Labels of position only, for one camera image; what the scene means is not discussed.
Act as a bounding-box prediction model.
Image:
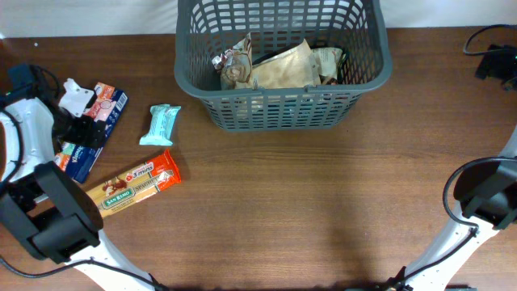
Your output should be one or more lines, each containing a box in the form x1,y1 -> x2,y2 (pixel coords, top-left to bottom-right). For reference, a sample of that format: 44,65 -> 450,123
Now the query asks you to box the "Kleenex tissue multipack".
54,82 -> 128,183

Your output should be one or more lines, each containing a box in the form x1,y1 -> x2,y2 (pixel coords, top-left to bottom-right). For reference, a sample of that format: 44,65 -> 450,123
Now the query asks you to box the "mint green bar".
139,104 -> 181,146

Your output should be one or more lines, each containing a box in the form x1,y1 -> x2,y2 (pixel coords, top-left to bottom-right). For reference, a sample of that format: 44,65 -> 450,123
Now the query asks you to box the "orange spaghetti packet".
86,149 -> 182,218

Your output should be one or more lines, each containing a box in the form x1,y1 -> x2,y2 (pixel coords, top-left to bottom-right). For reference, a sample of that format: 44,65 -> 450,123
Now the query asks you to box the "green snack bag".
312,47 -> 348,85

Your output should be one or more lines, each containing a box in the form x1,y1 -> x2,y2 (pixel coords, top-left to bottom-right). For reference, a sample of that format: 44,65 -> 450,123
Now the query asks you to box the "brown snack bag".
212,33 -> 254,91

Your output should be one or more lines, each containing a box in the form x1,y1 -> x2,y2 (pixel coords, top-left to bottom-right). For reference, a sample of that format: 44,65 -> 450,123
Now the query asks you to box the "beige powder pouch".
251,40 -> 321,89

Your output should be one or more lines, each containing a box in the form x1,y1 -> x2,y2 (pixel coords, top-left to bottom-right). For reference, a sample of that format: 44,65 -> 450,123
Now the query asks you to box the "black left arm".
1,64 -> 166,290

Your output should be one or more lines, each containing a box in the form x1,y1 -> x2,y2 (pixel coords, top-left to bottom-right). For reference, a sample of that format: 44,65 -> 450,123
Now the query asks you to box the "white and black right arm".
382,133 -> 516,290

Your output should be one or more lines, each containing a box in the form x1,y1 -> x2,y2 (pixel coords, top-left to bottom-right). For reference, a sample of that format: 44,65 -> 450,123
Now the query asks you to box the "grey plastic lattice basket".
174,0 -> 393,132

